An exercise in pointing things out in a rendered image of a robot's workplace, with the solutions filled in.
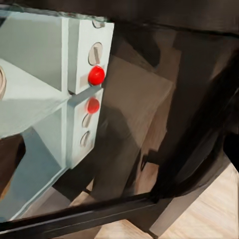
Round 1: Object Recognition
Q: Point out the microwave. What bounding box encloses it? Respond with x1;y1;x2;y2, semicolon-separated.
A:
0;0;239;239

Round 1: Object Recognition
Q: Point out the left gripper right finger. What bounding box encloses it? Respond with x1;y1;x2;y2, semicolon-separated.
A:
223;132;239;172

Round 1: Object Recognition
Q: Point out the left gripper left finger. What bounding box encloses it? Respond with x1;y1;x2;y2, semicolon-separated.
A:
0;132;26;192

